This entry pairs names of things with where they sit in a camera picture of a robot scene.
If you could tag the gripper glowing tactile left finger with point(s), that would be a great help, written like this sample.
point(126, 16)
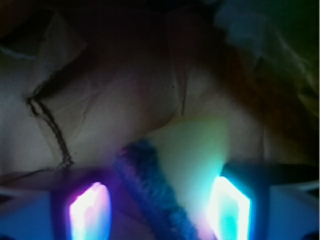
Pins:
point(55, 205)

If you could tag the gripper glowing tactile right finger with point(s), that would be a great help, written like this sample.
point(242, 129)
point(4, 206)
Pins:
point(266, 202)

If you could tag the green and yellow sponge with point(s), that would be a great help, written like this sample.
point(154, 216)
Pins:
point(170, 173)

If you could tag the brown paper bag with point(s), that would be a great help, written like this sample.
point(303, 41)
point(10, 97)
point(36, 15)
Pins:
point(80, 79)

